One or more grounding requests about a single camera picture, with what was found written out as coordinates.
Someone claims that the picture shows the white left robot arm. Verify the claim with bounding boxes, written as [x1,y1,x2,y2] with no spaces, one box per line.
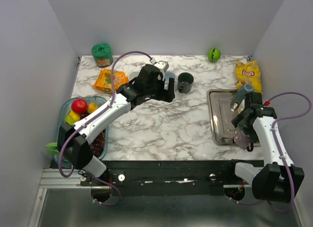
[57,64,175,185]

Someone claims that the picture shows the purple mug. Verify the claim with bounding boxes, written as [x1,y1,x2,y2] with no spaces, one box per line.
[233,129,254,152]

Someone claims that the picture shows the pink dragon fruit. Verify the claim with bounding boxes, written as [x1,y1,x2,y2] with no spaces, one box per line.
[45,142,60,156]

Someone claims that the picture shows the green pear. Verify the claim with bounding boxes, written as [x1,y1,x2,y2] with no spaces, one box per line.
[65,114,76,125]

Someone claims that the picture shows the dark grey mug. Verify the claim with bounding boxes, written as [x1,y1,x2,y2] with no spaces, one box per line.
[230,83,254,112]

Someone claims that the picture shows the aluminium rail frame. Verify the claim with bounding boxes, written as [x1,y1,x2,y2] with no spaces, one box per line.
[29,169,302,227]

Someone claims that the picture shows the red apple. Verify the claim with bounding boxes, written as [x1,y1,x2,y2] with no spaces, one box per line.
[71,99,88,114]

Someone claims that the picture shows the light blue white mug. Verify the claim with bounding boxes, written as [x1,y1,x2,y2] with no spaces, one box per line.
[128,71,140,81]

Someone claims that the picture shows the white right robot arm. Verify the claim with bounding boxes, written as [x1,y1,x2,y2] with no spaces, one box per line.
[225,92,305,203]

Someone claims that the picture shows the grey blue mug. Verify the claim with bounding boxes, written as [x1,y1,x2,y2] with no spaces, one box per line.
[164,70,176,90]

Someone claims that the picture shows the green wrapped jar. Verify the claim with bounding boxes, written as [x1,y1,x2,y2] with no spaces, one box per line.
[91,43,113,68]

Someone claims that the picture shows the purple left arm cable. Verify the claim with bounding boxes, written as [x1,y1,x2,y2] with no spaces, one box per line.
[57,50,156,206]

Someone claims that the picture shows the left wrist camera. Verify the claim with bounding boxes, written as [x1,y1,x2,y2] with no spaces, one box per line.
[154,61,169,74]

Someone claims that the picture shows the yellow Lays chips bag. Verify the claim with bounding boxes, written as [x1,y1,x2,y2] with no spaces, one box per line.
[235,59,263,94]

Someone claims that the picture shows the orange snack bag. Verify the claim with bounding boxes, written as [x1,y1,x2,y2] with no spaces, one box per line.
[93,68,129,93]

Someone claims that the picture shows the dark red grapes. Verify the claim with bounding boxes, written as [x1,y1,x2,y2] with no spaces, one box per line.
[80,111,106,158]

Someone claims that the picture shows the orange fruit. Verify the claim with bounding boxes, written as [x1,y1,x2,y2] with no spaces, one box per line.
[87,103,99,114]

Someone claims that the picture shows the green striped ball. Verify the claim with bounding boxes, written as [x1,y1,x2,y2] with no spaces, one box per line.
[207,48,221,63]

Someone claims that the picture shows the dark green patterned mug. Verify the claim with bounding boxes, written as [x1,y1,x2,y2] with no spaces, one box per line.
[177,72,194,93]

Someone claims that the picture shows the silver metal tray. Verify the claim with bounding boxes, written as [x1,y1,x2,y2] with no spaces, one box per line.
[207,89,245,146]

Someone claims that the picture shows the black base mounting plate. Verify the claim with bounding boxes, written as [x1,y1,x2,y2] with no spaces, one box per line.
[80,159,255,197]

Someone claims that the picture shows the yellow lemon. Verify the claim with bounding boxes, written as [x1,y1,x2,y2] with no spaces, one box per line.
[69,110,81,122]

